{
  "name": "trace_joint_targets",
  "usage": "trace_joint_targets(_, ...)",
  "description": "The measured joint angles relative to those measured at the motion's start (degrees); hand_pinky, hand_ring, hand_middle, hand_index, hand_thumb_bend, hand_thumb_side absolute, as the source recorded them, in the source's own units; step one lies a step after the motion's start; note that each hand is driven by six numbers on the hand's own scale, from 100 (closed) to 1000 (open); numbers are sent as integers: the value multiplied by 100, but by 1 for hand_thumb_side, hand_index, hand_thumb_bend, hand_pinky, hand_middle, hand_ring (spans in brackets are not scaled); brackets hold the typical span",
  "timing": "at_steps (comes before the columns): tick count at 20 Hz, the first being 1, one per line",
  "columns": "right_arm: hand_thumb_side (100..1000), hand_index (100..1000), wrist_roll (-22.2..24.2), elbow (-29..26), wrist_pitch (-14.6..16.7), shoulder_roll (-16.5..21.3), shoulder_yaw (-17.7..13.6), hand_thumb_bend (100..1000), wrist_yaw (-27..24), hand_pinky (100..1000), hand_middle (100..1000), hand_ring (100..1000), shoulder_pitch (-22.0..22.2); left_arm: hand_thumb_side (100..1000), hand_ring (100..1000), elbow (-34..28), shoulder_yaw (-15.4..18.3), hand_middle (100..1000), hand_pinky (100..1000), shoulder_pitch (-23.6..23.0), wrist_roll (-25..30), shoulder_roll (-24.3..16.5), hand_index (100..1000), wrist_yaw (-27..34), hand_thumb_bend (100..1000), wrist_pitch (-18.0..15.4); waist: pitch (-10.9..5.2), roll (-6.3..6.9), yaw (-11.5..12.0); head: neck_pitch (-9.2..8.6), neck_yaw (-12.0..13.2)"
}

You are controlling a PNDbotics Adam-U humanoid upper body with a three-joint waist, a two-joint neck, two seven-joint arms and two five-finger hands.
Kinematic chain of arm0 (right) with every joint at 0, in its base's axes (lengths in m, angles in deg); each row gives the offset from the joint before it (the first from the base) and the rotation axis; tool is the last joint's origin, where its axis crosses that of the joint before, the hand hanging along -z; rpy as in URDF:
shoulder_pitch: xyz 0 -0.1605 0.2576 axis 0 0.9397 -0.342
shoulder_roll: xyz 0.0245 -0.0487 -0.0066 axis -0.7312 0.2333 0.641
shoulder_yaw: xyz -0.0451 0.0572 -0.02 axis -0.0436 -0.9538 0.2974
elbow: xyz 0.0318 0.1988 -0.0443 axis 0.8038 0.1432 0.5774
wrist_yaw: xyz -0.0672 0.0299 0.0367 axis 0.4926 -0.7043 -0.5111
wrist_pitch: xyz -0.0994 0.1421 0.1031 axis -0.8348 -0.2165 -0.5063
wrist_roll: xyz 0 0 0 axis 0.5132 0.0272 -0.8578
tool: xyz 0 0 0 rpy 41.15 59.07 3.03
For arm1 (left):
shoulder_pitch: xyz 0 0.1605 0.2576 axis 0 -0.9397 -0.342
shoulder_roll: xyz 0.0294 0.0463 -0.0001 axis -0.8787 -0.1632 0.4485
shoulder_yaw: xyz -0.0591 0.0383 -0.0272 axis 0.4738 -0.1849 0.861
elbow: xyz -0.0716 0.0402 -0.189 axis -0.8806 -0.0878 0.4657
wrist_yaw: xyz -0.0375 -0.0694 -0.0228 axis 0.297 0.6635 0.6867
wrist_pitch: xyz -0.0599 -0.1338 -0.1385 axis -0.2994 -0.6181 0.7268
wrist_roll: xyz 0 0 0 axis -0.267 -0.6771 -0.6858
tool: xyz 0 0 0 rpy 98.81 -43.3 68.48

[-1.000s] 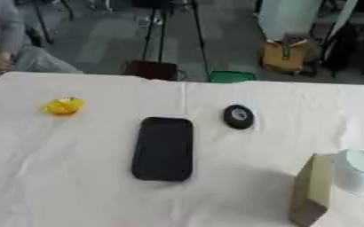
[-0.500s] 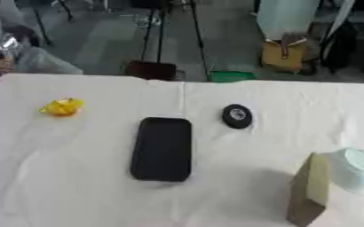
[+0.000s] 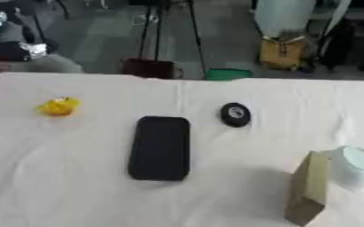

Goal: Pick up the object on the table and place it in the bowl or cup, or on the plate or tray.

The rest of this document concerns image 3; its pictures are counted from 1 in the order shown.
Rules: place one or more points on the yellow toy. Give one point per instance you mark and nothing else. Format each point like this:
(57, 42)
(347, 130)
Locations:
(58, 106)

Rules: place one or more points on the white round container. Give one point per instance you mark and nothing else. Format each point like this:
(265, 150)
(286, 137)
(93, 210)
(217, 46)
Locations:
(353, 168)

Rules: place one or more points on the black round puck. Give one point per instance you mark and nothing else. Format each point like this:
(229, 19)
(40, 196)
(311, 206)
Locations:
(235, 114)

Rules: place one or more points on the yellow bag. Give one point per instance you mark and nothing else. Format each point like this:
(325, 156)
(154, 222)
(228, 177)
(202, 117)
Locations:
(281, 53)

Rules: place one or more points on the olive green cardboard box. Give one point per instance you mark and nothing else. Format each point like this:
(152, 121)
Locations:
(309, 189)

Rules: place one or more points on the black rectangular tray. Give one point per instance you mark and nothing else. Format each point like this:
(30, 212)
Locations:
(159, 147)

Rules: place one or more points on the green bin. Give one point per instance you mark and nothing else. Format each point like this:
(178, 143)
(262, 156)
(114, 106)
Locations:
(227, 74)

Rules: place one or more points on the black tripod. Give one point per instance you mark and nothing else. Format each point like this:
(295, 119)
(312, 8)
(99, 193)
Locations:
(159, 29)

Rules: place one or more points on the brown chair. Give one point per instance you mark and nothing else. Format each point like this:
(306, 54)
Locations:
(149, 68)

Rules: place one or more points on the person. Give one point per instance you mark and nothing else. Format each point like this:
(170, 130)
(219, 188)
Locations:
(14, 50)

